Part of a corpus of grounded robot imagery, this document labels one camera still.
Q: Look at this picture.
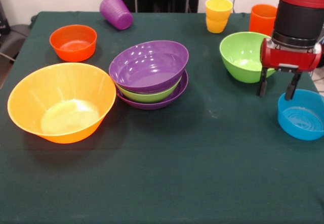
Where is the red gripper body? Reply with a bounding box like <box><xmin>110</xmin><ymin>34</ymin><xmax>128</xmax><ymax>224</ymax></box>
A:
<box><xmin>260</xmin><ymin>38</ymin><xmax>322</xmax><ymax>72</ymax></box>

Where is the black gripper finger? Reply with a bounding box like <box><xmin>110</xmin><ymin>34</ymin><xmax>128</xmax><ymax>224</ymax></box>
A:
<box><xmin>256</xmin><ymin>67</ymin><xmax>269</xmax><ymax>98</ymax></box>
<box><xmin>285</xmin><ymin>72</ymin><xmax>303</xmax><ymax>101</ymax></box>

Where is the small blue bowl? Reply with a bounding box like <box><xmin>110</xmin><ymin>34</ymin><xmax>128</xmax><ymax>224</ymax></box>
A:
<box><xmin>277</xmin><ymin>89</ymin><xmax>324</xmax><ymax>141</ymax></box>

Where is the green bowl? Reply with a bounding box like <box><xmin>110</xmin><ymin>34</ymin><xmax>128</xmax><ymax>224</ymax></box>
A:
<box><xmin>219</xmin><ymin>31</ymin><xmax>277</xmax><ymax>84</ymax></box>
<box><xmin>115</xmin><ymin>76</ymin><xmax>183</xmax><ymax>104</ymax></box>

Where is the purple bowl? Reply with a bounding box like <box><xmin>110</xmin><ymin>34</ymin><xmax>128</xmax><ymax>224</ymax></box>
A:
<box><xmin>115</xmin><ymin>69</ymin><xmax>189</xmax><ymax>110</ymax></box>
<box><xmin>108</xmin><ymin>40</ymin><xmax>190</xmax><ymax>93</ymax></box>

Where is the purple cup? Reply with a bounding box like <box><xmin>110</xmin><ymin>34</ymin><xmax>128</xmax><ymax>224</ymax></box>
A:
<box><xmin>99</xmin><ymin>0</ymin><xmax>134</xmax><ymax>31</ymax></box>

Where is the red orange cup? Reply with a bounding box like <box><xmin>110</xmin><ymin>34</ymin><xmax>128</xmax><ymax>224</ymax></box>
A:
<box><xmin>249</xmin><ymin>4</ymin><xmax>278</xmax><ymax>36</ymax></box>

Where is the yellow cup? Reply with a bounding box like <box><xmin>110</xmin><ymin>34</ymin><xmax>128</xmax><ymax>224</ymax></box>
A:
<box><xmin>206</xmin><ymin>18</ymin><xmax>228</xmax><ymax>34</ymax></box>
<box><xmin>205</xmin><ymin>0</ymin><xmax>233</xmax><ymax>22</ymax></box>

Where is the dark green tablecloth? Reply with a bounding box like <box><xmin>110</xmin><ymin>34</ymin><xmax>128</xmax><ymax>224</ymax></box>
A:
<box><xmin>0</xmin><ymin>11</ymin><xmax>324</xmax><ymax>224</ymax></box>

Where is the small red bowl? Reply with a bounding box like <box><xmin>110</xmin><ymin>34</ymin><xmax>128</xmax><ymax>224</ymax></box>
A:
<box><xmin>49</xmin><ymin>24</ymin><xmax>98</xmax><ymax>63</ymax></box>

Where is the large orange bowl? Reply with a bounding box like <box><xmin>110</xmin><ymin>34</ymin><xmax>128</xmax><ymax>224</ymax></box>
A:
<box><xmin>7</xmin><ymin>62</ymin><xmax>117</xmax><ymax>144</ymax></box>

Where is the gray black chair base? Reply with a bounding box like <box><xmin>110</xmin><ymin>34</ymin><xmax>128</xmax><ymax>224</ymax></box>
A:
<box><xmin>0</xmin><ymin>23</ymin><xmax>31</xmax><ymax>57</ymax></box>

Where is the black device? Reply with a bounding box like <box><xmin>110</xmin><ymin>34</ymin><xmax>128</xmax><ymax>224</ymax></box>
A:
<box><xmin>0</xmin><ymin>0</ymin><xmax>11</xmax><ymax>35</ymax></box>

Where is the blue cable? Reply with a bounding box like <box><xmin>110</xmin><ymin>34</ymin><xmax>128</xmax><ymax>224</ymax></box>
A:
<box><xmin>313</xmin><ymin>38</ymin><xmax>324</xmax><ymax>78</ymax></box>

